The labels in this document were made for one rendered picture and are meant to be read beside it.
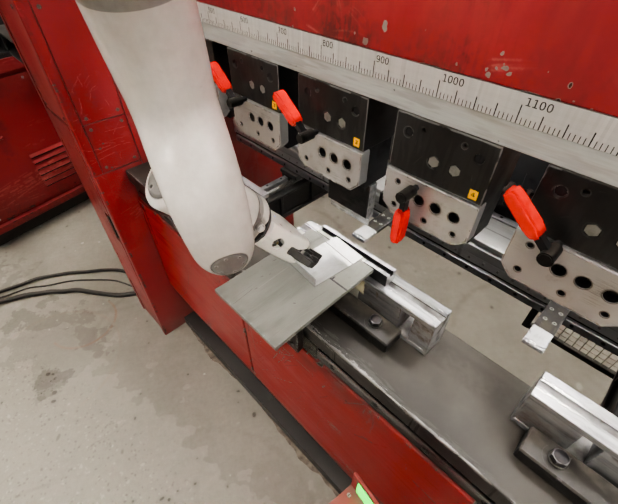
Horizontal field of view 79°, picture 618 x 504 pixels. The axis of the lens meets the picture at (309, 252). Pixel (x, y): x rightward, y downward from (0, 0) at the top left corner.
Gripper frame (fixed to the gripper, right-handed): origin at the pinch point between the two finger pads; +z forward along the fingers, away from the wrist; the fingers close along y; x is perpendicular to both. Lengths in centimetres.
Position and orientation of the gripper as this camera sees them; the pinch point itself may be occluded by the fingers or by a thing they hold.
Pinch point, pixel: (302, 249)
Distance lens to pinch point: 71.2
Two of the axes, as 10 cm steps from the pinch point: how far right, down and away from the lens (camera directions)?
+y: -6.0, -5.6, 5.7
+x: -6.2, 7.8, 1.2
